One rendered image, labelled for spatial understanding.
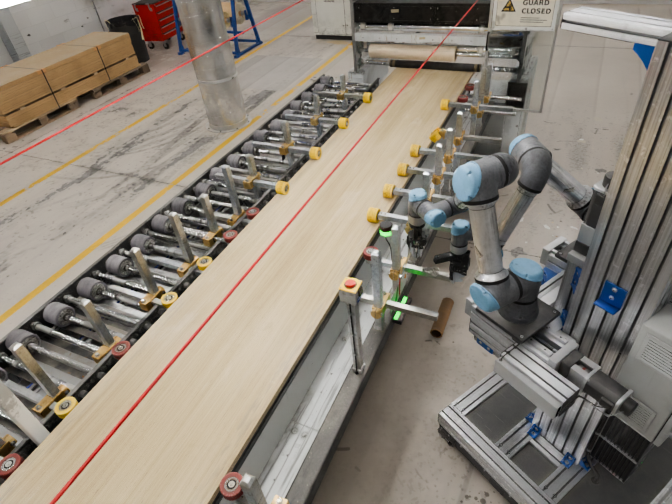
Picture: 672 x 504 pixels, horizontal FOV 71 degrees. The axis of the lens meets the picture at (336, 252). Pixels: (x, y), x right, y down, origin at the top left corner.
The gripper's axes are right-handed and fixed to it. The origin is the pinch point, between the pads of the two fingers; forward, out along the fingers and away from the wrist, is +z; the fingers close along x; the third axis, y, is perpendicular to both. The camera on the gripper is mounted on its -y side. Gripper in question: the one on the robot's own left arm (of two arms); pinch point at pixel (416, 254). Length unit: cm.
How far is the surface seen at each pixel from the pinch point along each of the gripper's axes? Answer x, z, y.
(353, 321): -27, -3, 44
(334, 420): -36, 31, 67
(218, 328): -88, 11, 35
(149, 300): -131, 14, 14
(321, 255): -46.9, 9.7, -12.7
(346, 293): -28, -20, 46
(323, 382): -44, 39, 43
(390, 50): -8, -13, -277
